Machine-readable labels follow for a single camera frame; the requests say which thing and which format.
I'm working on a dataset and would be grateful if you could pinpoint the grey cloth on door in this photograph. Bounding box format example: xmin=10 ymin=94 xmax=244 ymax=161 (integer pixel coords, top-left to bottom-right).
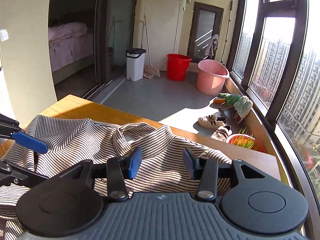
xmin=206 ymin=34 xmax=219 ymax=57

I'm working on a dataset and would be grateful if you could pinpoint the red plastic bucket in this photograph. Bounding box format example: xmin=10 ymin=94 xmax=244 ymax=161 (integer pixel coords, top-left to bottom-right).
xmin=166 ymin=54 xmax=192 ymax=81

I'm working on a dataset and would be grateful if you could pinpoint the red pot with grass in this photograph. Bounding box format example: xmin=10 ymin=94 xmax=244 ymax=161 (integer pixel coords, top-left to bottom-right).
xmin=226 ymin=128 xmax=267 ymax=153

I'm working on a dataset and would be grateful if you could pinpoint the long mop pole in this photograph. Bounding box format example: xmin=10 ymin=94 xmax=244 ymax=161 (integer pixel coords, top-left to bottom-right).
xmin=220 ymin=0 xmax=233 ymax=64

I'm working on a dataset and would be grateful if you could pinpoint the broom with wooden handle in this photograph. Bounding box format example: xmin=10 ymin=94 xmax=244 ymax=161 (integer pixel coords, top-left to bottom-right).
xmin=144 ymin=16 xmax=160 ymax=79

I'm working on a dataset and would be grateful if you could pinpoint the bed with pink bedding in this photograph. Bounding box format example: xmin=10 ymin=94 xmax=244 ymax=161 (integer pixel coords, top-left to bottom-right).
xmin=48 ymin=22 xmax=94 ymax=85

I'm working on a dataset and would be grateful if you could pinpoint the white striped slipper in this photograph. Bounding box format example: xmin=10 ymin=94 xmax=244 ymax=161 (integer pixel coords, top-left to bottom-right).
xmin=197 ymin=113 xmax=227 ymax=130
xmin=211 ymin=125 xmax=232 ymax=142

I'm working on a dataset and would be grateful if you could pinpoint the white trash bin black lid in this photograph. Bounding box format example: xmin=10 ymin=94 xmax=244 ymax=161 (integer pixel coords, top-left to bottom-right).
xmin=126 ymin=48 xmax=146 ymax=81

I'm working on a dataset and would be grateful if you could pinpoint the striped beige knit garment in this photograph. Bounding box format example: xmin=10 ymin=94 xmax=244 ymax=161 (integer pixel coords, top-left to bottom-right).
xmin=1 ymin=115 xmax=231 ymax=239

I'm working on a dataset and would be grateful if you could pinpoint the pink plastic bucket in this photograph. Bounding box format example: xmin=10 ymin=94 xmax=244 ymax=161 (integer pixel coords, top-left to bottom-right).
xmin=196 ymin=59 xmax=229 ymax=96

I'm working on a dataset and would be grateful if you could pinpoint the light green plush slipper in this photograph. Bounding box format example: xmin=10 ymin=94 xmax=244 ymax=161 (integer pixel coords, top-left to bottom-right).
xmin=232 ymin=95 xmax=253 ymax=124

